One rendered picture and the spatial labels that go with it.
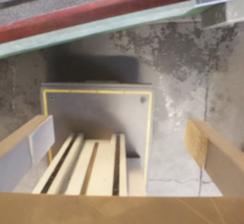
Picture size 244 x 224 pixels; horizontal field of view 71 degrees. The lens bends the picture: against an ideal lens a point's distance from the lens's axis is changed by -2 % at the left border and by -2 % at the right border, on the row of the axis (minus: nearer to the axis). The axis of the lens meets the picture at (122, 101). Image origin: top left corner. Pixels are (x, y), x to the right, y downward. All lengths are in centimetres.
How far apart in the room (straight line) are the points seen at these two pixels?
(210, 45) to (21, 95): 151
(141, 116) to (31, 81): 90
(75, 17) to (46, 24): 9
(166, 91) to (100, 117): 59
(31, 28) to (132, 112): 72
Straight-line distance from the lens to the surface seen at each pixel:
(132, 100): 107
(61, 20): 58
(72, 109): 112
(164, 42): 139
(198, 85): 150
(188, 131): 16
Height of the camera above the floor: 135
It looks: 75 degrees down
